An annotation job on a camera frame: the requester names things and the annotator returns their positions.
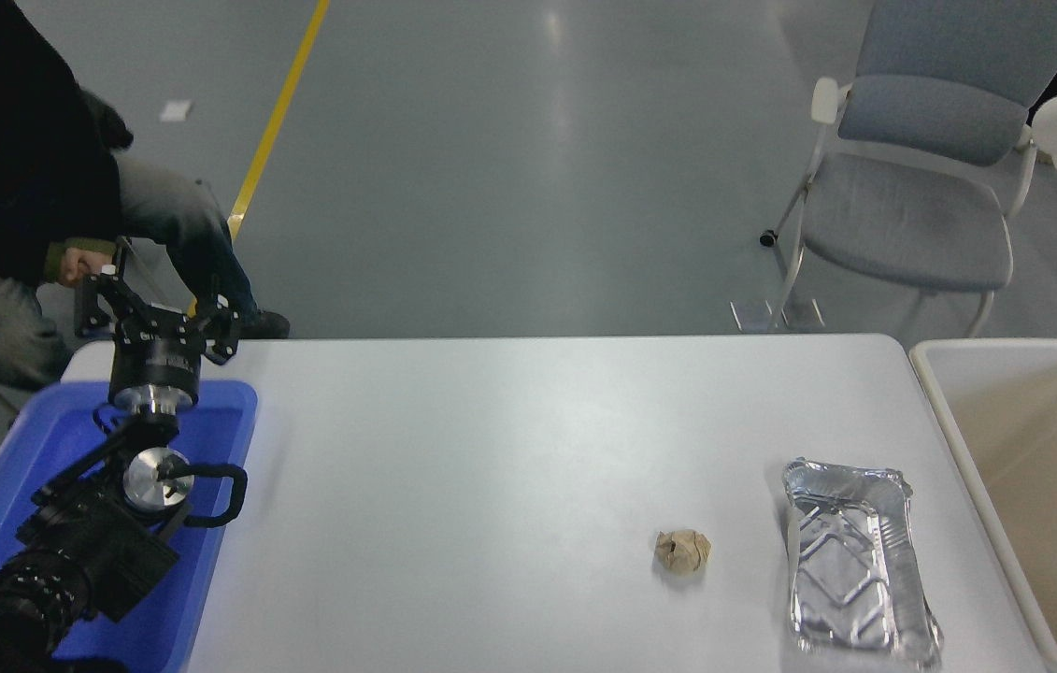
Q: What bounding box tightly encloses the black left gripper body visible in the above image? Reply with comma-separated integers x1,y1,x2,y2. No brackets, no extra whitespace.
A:
107,314,211,401

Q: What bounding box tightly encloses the person's hand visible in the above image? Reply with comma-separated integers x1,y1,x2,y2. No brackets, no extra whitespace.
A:
59,245,114,286

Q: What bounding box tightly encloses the blue plastic tray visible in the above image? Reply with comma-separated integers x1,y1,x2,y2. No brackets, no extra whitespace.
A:
0,378,260,673

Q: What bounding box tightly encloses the black office chair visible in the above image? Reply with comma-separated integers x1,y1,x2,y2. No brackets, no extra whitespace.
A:
79,89,135,150

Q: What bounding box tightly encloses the crumpled tan paper ball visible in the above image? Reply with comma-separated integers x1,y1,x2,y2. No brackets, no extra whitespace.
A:
654,529,712,577

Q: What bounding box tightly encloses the silver foil tray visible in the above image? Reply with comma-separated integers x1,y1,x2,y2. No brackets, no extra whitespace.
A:
781,457,945,671

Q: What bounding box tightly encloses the large pale bin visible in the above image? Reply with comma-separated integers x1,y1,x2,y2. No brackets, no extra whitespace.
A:
908,338,1057,673

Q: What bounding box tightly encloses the grey-blue chair white frame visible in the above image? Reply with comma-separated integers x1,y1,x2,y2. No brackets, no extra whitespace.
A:
759,0,1057,339

